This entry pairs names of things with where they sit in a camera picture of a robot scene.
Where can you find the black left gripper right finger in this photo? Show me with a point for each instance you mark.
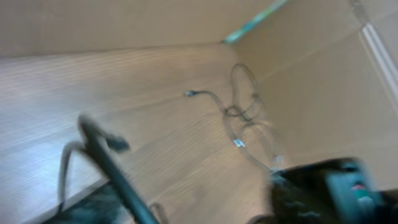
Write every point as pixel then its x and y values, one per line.
pixel 334 191

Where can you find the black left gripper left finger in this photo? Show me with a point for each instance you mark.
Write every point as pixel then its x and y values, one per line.
pixel 102 206

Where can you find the teal tape strip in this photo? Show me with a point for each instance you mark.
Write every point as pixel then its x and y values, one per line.
pixel 250 25

